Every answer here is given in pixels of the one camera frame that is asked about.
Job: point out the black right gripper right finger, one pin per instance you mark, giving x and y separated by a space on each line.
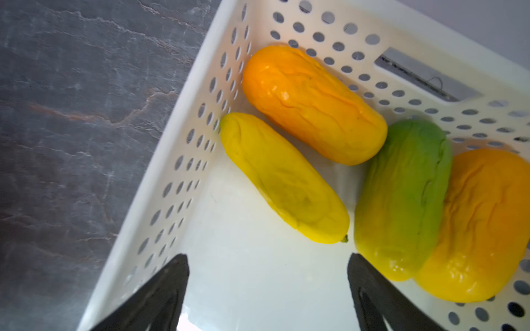
379 304

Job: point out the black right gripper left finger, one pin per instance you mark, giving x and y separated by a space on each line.
157 305

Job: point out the yellow green mango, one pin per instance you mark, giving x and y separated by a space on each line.
398 216

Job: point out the small yellow mango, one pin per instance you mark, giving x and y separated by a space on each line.
291 186

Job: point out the yellow orange long mango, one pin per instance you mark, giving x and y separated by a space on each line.
485 229

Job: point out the orange wrinkled small mango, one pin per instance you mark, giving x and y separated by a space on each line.
299 95

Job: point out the white perforated plastic basket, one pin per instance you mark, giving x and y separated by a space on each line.
248 269

